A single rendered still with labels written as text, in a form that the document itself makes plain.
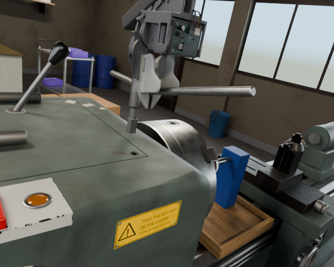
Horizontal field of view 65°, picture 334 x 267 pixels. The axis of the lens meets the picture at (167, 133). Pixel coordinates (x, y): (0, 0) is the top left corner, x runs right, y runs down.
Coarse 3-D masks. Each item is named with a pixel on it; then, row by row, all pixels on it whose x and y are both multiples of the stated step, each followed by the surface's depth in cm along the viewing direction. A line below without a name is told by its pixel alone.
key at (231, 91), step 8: (112, 72) 53; (128, 80) 49; (160, 88) 42; (168, 88) 40; (176, 88) 39; (184, 88) 37; (192, 88) 36; (200, 88) 35; (208, 88) 34; (216, 88) 33; (224, 88) 32; (232, 88) 31; (240, 88) 30; (248, 88) 29; (240, 96) 31; (248, 96) 30
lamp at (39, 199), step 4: (32, 196) 29; (36, 196) 29; (40, 196) 29; (44, 196) 29; (28, 200) 28; (32, 200) 28; (36, 200) 28; (40, 200) 28; (44, 200) 28; (32, 204) 27; (36, 204) 28; (40, 204) 28
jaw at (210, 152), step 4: (200, 148) 66; (204, 148) 67; (208, 148) 70; (212, 148) 70; (204, 152) 66; (208, 152) 69; (212, 152) 70; (204, 156) 65; (208, 156) 66; (212, 156) 69; (216, 156) 70; (208, 160) 66; (216, 160) 69
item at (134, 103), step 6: (132, 84) 47; (132, 90) 47; (132, 96) 47; (138, 96) 47; (132, 102) 47; (138, 102) 48; (132, 108) 48; (132, 114) 49; (132, 120) 49; (132, 126) 49; (132, 132) 50
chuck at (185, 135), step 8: (160, 120) 72; (168, 120) 72; (176, 120) 73; (168, 128) 65; (176, 128) 67; (184, 128) 68; (192, 128) 70; (176, 136) 63; (184, 136) 65; (192, 136) 66; (200, 136) 68; (184, 144) 63; (192, 144) 64; (200, 144) 66; (184, 152) 61; (192, 152) 63; (200, 152) 64; (192, 160) 61; (200, 160) 63; (200, 168) 62; (208, 168) 64; (208, 176) 63; (208, 208) 66
